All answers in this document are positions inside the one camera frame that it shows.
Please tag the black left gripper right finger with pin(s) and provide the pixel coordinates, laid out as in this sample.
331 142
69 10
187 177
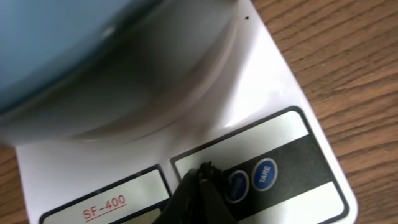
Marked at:
213 186

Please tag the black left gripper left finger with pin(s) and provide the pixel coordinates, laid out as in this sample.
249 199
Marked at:
185 206

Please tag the white digital kitchen scale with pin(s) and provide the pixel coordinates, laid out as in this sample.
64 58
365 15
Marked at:
253 122

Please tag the blue metal bowl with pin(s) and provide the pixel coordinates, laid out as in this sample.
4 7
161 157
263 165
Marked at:
87 70

